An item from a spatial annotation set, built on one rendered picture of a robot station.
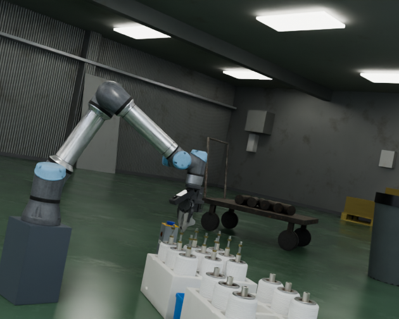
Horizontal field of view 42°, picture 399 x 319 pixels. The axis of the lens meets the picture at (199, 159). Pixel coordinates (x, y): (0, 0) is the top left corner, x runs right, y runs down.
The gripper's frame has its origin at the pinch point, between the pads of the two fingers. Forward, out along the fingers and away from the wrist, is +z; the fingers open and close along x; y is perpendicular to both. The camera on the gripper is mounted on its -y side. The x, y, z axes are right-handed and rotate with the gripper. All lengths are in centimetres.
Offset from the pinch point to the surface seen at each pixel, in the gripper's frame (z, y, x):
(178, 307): 26.6, -14.1, -23.1
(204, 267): 12.8, 2.9, -15.8
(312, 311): 11, -2, -74
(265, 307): 16, -2, -55
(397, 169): -95, 964, 407
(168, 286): 21.4, -12.6, -13.4
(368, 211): 7, 838, 387
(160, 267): 17.4, -7.6, -0.1
